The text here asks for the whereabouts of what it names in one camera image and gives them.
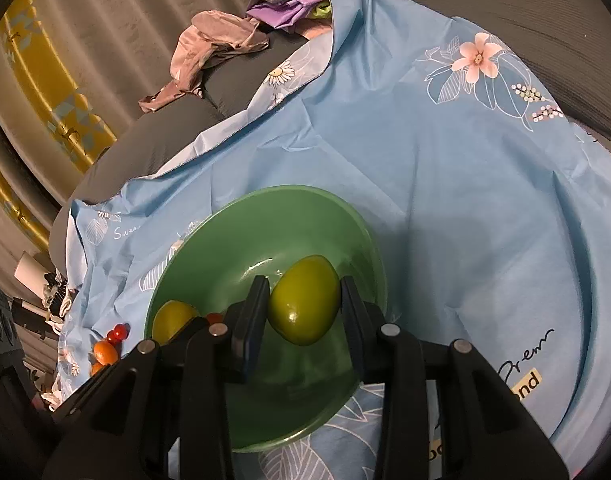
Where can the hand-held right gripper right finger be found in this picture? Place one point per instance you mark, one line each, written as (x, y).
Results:
(349, 320)

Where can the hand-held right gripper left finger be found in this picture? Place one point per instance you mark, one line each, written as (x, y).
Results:
(251, 327)

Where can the green mango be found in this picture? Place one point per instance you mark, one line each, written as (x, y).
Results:
(301, 300)

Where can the green bowl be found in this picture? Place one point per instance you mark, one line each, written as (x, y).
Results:
(245, 240)

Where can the red cherry tomato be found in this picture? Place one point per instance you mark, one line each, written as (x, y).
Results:
(110, 336)
(214, 318)
(120, 330)

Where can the yellow-green mango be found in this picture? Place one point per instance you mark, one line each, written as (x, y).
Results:
(171, 319)

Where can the small orange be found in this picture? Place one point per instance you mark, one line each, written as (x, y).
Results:
(106, 351)
(96, 369)

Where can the blue floral sheet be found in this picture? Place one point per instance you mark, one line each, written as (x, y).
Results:
(435, 200)

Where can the pink-grey cloth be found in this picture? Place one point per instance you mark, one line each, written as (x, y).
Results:
(205, 55)

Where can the purple cloth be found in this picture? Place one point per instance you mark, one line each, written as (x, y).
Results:
(285, 10)

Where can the yellow patterned curtain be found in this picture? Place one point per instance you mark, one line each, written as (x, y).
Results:
(50, 80)

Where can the dark grey sofa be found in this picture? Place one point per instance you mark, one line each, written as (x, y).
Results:
(525, 15)

